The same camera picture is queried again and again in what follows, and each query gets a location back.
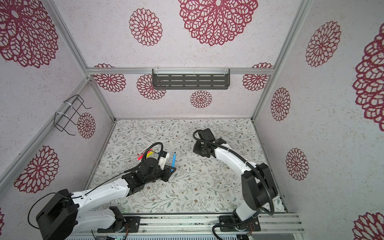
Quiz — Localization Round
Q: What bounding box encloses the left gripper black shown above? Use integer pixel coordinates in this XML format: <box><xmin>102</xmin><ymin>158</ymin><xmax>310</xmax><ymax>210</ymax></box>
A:
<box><xmin>145</xmin><ymin>164</ymin><xmax>177</xmax><ymax>185</ymax></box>

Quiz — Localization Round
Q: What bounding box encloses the blue pen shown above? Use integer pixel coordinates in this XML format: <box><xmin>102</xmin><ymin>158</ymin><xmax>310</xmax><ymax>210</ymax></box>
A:
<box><xmin>172</xmin><ymin>152</ymin><xmax>177</xmax><ymax>168</ymax></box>

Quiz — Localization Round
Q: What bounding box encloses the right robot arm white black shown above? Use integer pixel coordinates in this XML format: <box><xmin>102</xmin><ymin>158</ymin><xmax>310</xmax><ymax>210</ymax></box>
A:
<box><xmin>193</xmin><ymin>129</ymin><xmax>278</xmax><ymax>240</ymax></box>

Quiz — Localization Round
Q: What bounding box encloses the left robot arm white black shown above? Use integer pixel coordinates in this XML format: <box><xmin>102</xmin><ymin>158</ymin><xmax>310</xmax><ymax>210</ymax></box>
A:
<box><xmin>31</xmin><ymin>142</ymin><xmax>176</xmax><ymax>240</ymax></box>

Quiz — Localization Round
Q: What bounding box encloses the pink highlighter pen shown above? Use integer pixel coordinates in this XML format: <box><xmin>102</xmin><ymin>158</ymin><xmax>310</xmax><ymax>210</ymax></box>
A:
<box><xmin>138</xmin><ymin>149</ymin><xmax>153</xmax><ymax>161</ymax></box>

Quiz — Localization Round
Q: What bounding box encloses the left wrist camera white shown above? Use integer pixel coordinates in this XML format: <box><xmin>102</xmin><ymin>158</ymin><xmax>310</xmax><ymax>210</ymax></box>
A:
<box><xmin>159</xmin><ymin>152</ymin><xmax>170</xmax><ymax>170</ymax></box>

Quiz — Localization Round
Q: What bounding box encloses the dark grey slotted wall shelf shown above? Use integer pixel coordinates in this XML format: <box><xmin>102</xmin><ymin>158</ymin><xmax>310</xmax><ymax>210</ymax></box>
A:
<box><xmin>152</xmin><ymin>69</ymin><xmax>231</xmax><ymax>90</ymax></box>

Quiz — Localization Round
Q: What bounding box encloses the black wire wall rack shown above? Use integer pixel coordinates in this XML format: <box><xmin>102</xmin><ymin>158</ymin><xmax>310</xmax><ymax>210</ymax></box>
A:
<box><xmin>53</xmin><ymin>94</ymin><xmax>91</xmax><ymax>136</ymax></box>

